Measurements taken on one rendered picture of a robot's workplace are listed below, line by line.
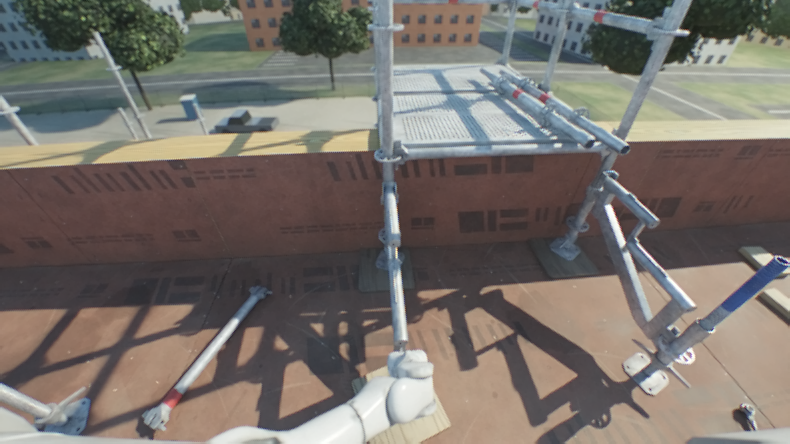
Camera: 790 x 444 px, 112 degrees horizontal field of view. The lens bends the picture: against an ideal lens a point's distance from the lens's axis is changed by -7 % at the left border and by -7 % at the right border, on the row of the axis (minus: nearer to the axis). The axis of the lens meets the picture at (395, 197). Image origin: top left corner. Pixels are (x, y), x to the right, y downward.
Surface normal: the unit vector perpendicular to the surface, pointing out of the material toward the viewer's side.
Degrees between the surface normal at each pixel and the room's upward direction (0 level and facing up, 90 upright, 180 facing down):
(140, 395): 0
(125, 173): 90
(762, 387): 0
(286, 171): 90
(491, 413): 0
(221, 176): 90
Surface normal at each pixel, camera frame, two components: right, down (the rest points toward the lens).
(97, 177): 0.07, 0.61
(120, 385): 0.00, -0.79
